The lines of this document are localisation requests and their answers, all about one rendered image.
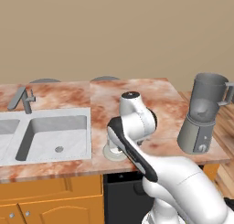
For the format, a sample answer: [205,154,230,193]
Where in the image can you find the black dishwasher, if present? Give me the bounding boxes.
[102,170,160,224]

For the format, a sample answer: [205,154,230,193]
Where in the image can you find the grey blender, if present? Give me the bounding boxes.
[176,72,234,155]

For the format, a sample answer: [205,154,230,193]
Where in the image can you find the orange drawer front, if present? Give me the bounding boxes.
[0,175,103,203]

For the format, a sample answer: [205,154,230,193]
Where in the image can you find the pale grey blender lid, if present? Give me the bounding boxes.
[102,137,129,162]

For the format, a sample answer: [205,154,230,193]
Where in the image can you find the grey round stool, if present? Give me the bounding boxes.
[90,75,121,82]
[28,78,62,84]

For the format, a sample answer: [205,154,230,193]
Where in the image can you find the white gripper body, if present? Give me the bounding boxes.
[133,135,151,147]

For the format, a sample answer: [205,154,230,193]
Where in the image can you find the grey tap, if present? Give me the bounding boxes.
[6,86,37,115]

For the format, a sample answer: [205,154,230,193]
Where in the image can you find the orange cupboard door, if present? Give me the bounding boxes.
[0,203,20,224]
[17,195,105,224]

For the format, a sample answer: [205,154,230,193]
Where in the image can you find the white double sink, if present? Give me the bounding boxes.
[0,107,92,167]

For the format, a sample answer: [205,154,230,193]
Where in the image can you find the orange cabinet side panel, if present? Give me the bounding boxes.
[202,163,220,182]

